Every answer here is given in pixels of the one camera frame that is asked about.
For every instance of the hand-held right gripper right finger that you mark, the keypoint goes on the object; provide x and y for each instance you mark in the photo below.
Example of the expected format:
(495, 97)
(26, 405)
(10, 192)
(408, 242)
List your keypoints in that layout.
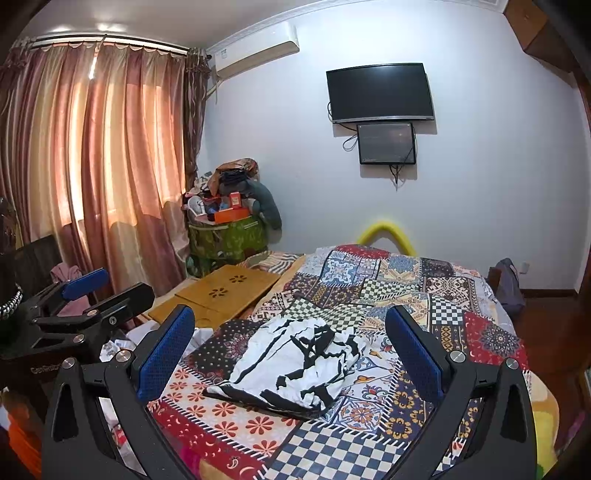
(413, 353)

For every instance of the pink brown curtain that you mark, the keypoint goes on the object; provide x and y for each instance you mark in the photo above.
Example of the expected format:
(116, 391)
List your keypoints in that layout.
(106, 161)

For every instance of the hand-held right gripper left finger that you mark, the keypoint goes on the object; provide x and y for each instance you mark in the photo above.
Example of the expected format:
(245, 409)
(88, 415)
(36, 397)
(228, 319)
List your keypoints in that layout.
(168, 350)

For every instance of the green printed storage bag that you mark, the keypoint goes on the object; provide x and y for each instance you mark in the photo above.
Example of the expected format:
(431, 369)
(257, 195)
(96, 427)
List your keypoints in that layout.
(231, 240)

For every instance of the yellow foam hoop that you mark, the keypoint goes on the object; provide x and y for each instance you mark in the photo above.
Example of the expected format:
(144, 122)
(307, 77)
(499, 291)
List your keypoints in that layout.
(385, 228)

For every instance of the striped bed sheet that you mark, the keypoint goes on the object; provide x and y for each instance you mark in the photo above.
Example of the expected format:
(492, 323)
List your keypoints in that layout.
(272, 261)

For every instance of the white crumpled cloth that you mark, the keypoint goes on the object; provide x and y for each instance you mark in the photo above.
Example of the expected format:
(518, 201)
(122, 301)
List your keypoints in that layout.
(138, 334)

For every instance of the white wall air conditioner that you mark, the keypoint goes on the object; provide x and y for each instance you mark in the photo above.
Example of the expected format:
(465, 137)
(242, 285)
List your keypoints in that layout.
(256, 48)

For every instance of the black wall television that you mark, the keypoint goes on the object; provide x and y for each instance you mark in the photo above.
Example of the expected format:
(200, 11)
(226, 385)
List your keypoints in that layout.
(381, 92)

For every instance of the patchwork printed blanket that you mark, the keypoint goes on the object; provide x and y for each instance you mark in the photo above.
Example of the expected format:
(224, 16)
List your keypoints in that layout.
(415, 295)

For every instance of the pink cloth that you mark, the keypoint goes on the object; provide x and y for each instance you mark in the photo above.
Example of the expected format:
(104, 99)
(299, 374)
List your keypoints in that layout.
(69, 304)

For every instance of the wooden folding lap desk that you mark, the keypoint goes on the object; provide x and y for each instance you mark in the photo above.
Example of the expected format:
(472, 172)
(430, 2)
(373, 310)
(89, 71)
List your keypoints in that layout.
(217, 290)

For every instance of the brown orange crumpled cloth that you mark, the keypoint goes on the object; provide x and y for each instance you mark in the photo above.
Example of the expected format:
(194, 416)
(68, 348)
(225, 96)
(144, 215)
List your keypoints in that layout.
(238, 166)

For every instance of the dark wooden chair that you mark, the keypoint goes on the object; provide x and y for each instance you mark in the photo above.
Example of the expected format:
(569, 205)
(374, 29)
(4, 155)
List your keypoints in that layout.
(37, 258)

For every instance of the grey backpack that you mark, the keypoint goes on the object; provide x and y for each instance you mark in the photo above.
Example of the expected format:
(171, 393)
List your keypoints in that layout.
(510, 286)

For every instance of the yellow fleece blanket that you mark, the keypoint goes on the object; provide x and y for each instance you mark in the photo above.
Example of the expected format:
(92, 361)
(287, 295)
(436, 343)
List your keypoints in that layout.
(551, 420)

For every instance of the black and white patterned garment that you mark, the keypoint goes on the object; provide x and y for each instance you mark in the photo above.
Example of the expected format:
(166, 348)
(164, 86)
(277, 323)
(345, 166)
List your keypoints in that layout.
(286, 364)

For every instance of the orange flat box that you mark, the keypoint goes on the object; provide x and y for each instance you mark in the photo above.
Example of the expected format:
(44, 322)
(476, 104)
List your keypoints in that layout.
(231, 215)

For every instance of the brown wooden wardrobe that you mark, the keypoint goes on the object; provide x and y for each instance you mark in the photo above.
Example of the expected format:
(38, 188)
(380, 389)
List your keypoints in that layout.
(540, 27)

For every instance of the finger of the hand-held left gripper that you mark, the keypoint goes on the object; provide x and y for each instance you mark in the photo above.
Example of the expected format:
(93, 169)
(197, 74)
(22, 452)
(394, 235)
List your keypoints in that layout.
(131, 297)
(87, 281)

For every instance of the small red box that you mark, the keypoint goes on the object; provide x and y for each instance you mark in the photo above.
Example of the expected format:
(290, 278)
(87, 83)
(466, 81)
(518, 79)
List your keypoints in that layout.
(236, 200)

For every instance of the small wall monitor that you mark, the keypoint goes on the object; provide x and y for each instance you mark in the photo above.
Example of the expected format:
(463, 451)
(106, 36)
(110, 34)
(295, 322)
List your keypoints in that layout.
(387, 143)

